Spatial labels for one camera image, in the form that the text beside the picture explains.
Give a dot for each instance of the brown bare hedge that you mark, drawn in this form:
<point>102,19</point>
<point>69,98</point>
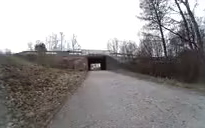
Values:
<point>170,68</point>

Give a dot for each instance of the concrete underpass bridge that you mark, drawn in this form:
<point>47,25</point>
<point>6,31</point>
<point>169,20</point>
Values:
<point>73,60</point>

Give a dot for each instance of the grey asphalt path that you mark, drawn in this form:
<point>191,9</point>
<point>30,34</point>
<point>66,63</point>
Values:
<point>123,103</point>

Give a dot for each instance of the grass strip beside path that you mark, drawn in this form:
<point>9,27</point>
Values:
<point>176,83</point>

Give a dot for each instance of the grassy embankment slope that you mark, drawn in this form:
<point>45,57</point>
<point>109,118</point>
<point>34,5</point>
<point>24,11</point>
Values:
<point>6,59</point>

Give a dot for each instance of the distant bare trees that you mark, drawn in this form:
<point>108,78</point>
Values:
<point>61,41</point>

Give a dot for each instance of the row of bare trees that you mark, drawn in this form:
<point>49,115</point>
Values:
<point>176,30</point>

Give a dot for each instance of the brown leaf-covered verge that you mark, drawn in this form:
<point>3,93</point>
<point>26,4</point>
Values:
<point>33,90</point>

